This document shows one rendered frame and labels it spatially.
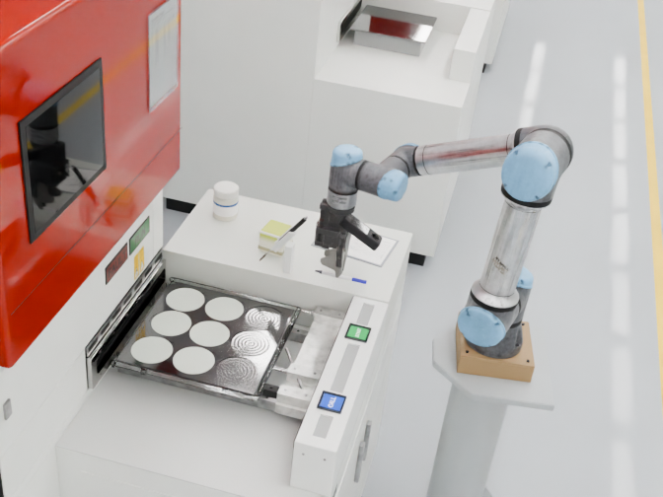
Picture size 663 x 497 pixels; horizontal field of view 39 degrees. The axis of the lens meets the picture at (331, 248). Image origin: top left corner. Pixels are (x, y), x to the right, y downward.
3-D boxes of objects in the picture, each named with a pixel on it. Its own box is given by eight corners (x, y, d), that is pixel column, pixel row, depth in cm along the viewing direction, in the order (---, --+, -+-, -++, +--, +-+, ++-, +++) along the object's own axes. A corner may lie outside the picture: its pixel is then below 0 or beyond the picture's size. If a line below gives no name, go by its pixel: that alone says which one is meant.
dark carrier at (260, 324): (115, 361, 224) (115, 359, 223) (172, 282, 252) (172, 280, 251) (253, 395, 218) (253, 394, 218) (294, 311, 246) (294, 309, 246)
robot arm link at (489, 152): (579, 108, 214) (394, 135, 241) (565, 124, 205) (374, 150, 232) (589, 156, 218) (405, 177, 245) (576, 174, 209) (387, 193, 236)
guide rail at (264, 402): (117, 372, 231) (116, 362, 230) (120, 367, 233) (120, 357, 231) (312, 421, 224) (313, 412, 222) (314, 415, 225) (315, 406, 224)
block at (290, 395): (276, 401, 219) (276, 392, 218) (280, 392, 222) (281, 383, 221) (309, 410, 218) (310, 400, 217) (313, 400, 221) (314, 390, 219)
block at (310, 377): (286, 380, 226) (286, 371, 224) (290, 371, 229) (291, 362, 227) (318, 388, 225) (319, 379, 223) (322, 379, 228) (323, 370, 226)
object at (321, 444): (289, 486, 206) (293, 442, 199) (347, 336, 251) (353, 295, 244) (330, 498, 205) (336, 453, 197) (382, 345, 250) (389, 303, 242)
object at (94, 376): (86, 388, 222) (84, 357, 216) (160, 285, 258) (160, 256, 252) (93, 390, 222) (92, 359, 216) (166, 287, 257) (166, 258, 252)
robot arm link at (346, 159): (356, 159, 222) (326, 149, 226) (351, 200, 228) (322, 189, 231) (371, 148, 229) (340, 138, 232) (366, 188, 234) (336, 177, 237)
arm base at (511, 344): (513, 323, 255) (521, 294, 249) (528, 359, 242) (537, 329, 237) (459, 321, 252) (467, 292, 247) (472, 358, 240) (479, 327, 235)
